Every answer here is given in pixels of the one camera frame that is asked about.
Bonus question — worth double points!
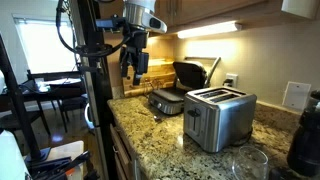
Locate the black toaster lever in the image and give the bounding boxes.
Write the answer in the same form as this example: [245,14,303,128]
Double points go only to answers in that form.
[186,107,202,133]

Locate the black tools bundle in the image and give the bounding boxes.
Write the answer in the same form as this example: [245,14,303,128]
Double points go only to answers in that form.
[25,149,93,180]

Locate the black robot mounting pole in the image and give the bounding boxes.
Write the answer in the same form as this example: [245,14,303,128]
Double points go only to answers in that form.
[69,0,118,180]

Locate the black steel panini grill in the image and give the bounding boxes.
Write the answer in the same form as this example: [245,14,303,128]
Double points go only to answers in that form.
[147,56,222,116]

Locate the wooden base cabinet drawers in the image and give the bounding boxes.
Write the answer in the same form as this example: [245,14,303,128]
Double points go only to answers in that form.
[109,123,148,180]

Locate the stainless steel two-slot toaster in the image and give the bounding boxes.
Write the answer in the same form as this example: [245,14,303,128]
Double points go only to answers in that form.
[182,86,258,154]

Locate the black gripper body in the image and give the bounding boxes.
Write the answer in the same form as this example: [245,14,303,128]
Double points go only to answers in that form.
[123,29,150,75]

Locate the white blank wall plate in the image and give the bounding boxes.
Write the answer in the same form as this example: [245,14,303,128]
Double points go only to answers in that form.
[282,80,312,111]

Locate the white plastic object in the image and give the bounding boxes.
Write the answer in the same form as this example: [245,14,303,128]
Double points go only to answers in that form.
[0,129,32,180]

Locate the bright window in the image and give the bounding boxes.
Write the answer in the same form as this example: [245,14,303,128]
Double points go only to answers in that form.
[12,13,78,75]

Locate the dark dining table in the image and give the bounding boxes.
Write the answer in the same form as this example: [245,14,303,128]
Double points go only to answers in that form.
[0,70,88,111]

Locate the black tripod leg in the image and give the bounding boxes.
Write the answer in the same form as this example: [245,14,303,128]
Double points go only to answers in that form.
[0,33,52,163]

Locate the under-cabinet light bar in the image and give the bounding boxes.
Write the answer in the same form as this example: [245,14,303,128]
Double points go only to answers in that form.
[176,21,243,40]

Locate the wooden wall cabinet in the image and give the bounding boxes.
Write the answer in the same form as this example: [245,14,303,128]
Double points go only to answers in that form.
[153,0,320,34]

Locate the white wall power outlet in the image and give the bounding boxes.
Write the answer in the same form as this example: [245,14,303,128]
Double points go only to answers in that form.
[224,72,239,89]

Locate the dark wooden chair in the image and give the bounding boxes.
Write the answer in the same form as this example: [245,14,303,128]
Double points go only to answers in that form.
[49,93,89,134]

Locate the black power plug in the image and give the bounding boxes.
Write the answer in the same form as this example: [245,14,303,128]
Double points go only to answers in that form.
[222,77,234,87]

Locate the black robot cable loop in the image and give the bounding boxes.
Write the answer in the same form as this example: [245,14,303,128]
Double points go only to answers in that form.
[55,0,132,58]

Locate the black kitchen appliance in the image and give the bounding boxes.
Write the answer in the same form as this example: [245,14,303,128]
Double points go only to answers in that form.
[286,89,320,178]

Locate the wooden cutting board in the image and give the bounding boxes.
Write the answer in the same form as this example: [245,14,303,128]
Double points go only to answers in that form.
[122,58,177,98]

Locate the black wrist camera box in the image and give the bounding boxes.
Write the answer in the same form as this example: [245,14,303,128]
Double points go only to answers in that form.
[95,15,128,34]

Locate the clear wine glass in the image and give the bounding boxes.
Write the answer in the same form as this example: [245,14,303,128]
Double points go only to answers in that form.
[231,145,270,180]

